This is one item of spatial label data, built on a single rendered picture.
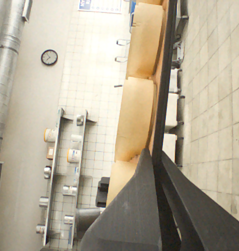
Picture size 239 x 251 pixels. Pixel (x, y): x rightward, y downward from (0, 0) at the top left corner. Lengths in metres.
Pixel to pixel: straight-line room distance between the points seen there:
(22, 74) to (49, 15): 1.31
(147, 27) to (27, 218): 4.47
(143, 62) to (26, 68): 4.80
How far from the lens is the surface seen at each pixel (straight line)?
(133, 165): 0.15
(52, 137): 4.18
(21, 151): 4.58
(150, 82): 0.15
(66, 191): 4.11
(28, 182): 4.51
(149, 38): 0.16
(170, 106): 3.87
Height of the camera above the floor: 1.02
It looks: 1 degrees down
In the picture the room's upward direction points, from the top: 85 degrees counter-clockwise
